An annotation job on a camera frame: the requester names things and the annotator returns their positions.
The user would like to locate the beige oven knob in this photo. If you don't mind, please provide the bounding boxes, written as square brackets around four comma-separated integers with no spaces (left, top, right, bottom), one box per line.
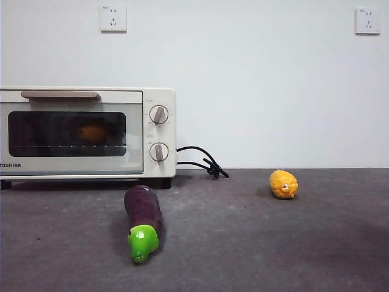
[149,142,170,164]
[149,105,170,125]

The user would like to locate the black oven power cable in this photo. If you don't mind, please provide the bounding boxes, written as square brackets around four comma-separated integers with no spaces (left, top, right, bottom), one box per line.
[176,145,230,179]

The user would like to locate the metal wire oven rack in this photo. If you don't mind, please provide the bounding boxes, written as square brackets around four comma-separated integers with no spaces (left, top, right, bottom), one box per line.
[9,143,126,150]

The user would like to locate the yellow corn cob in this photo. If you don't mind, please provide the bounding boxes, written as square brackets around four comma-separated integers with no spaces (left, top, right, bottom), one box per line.
[269,170,299,200]

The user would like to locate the white toaster oven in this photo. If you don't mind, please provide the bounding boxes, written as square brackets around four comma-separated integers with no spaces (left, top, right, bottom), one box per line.
[0,87,177,190]

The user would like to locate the brown potato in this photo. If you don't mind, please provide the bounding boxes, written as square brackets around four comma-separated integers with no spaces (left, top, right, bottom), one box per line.
[77,121,108,144]

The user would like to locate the white wall socket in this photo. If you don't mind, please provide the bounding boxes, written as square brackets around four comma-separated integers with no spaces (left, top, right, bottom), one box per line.
[100,4,128,33]
[355,7,381,35]

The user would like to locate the glass oven door beige handle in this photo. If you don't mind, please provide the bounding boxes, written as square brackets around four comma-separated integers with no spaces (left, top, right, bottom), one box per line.
[0,90,144,176]

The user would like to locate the purple eggplant green stem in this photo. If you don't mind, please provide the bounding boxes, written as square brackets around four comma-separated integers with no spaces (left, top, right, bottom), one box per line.
[123,185,163,265]

